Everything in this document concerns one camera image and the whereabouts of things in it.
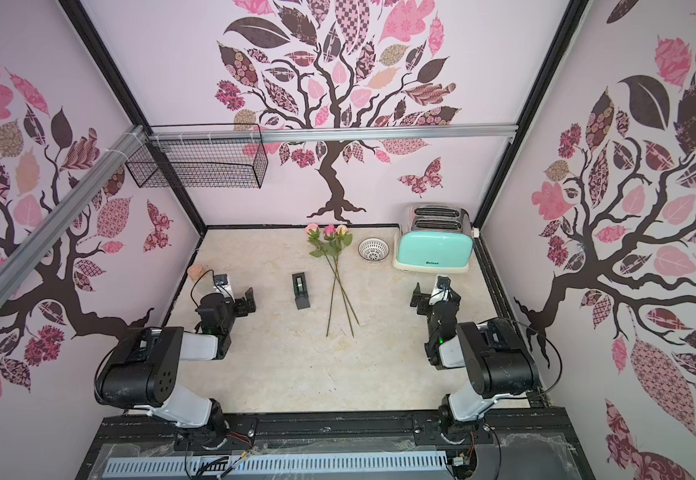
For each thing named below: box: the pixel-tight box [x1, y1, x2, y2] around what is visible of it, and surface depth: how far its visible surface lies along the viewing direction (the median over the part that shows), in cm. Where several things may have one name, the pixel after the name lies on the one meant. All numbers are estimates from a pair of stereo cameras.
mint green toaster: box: [392, 204, 473, 273], surface depth 102 cm
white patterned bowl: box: [358, 237, 390, 261], surface depth 112 cm
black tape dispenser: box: [292, 272, 311, 310], surface depth 97 cm
